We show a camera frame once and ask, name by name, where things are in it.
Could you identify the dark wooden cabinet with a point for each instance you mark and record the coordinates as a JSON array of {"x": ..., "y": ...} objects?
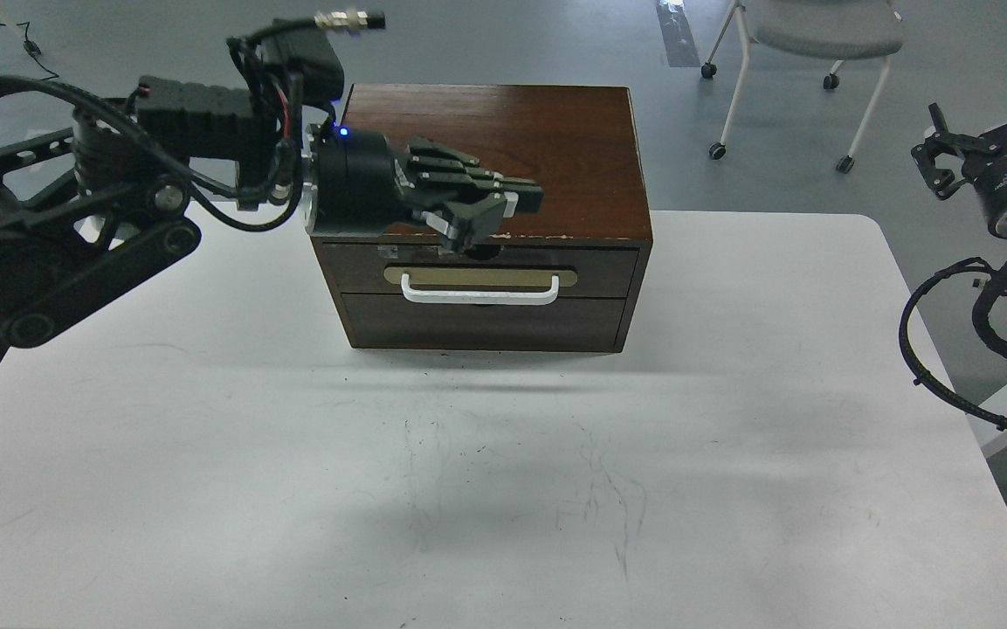
[{"x": 578, "y": 142}]

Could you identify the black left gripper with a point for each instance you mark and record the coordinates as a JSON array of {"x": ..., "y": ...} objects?
[{"x": 355, "y": 191}]

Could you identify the wooden drawer with white handle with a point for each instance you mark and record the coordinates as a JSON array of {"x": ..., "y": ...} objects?
[{"x": 376, "y": 270}]

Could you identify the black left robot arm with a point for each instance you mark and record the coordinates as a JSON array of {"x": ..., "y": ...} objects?
[{"x": 90, "y": 212}]

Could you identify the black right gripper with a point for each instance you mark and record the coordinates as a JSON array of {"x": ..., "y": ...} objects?
[{"x": 1001, "y": 162}]

